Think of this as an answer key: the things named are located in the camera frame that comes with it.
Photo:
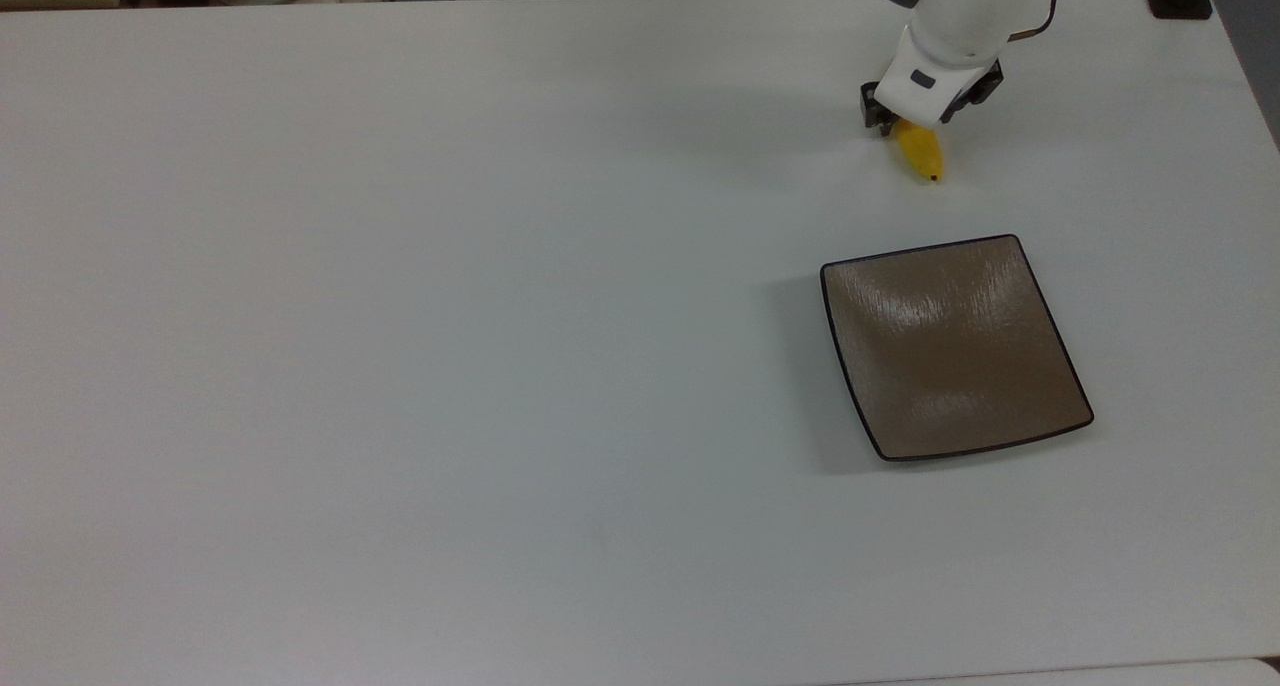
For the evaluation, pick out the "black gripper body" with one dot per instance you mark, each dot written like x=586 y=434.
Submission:
x=972 y=91

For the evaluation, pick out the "yellow banana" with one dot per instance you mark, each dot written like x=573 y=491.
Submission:
x=922 y=154

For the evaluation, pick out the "square brown ceramic plate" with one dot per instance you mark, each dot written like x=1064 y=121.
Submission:
x=950 y=351

